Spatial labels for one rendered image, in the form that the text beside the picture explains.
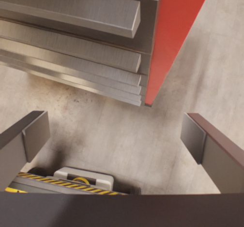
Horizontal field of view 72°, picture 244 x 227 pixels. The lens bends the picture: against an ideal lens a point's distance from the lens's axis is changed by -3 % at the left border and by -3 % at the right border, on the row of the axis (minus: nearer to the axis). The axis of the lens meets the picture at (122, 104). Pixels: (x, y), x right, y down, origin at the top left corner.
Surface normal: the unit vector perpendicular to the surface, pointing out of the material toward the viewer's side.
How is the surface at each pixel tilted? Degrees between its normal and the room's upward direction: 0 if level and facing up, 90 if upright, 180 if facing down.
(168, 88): 0
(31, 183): 0
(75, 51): 14
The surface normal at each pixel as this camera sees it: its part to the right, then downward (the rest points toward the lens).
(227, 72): -0.11, -0.11
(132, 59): -0.18, 0.13
